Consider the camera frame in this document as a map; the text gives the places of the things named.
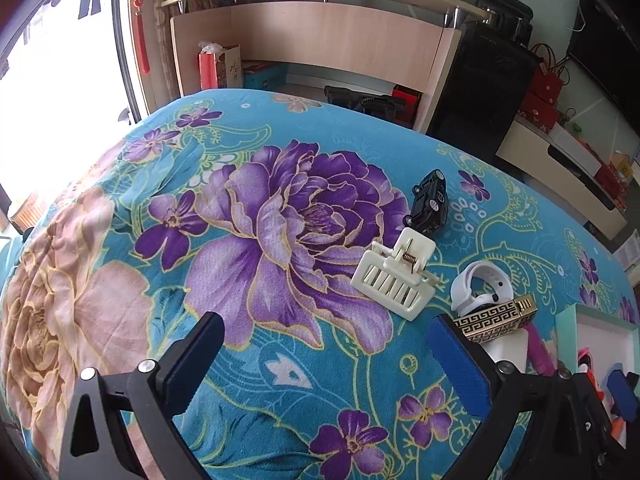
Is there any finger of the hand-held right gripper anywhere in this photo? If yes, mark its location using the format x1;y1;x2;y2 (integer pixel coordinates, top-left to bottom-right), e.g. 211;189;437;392
606;370;640;418
574;374;618;441

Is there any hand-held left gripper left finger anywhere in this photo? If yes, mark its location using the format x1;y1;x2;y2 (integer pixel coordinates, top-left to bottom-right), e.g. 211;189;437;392
59;311;226;480

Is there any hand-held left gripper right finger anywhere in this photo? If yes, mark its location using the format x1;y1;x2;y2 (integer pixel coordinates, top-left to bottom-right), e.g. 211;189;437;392
430;314;593;480

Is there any pink kids watch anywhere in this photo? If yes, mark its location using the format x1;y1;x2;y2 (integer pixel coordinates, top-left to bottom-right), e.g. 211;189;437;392
576;347;601;378

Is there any gold patterned lighter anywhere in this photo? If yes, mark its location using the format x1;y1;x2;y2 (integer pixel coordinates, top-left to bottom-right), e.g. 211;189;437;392
452;296;538;345

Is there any white charger block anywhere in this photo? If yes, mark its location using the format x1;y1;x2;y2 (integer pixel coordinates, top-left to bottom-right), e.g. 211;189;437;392
482;330;531;373

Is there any teal cardboard box lid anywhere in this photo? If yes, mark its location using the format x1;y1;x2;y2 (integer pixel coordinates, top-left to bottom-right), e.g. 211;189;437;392
555;302;640;411

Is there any purple plastic stick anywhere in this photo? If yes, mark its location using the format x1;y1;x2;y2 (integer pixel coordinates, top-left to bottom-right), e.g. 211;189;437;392
525;324;556;376

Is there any white smartwatch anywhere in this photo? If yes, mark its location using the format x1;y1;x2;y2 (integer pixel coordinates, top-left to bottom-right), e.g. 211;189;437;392
450;261;507;317

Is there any white hair claw clip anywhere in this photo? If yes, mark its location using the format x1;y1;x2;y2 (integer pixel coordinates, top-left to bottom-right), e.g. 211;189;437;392
350;227;437;322

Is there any black toy car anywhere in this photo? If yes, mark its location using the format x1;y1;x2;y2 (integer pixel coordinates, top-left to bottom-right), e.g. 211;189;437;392
402;169;449;236

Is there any red flat box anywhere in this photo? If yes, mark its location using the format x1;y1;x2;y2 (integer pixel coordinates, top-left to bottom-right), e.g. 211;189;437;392
595;162;631;196

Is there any cream television cabinet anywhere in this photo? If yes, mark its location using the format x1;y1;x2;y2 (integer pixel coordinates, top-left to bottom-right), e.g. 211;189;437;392
495;117;628;241

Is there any floral teal blanket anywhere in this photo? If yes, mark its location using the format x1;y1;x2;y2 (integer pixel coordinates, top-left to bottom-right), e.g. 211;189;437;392
0;87;640;480

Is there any white flat box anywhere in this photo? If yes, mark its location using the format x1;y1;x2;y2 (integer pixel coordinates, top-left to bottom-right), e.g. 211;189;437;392
547;122;606;176

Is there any red gift box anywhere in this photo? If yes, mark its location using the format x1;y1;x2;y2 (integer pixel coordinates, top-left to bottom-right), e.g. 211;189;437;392
517;92;558;133

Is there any small red box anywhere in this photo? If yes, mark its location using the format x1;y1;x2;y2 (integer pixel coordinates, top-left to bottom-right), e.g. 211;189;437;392
390;85;423;128

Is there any black device under desk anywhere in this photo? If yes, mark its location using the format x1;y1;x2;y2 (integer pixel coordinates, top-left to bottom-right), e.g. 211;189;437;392
324;85;398;121

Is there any blue box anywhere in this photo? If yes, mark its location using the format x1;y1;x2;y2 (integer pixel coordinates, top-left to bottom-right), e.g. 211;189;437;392
242;60;290;92

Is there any patterned curtain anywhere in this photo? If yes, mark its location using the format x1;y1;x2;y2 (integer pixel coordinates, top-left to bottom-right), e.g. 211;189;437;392
150;0;181;106

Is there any light wooden desk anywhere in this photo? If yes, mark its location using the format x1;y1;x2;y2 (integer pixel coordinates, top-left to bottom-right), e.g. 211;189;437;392
160;0;493;133

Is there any red hanging knot ornament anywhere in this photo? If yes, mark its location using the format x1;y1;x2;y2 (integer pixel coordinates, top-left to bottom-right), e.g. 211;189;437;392
127;0;151;76

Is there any red handled gift bag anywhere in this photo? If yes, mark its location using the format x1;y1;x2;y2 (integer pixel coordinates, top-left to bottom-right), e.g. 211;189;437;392
527;42;566;106

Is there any black wall television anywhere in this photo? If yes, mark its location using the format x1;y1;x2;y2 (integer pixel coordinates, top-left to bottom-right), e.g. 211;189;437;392
567;0;640;126

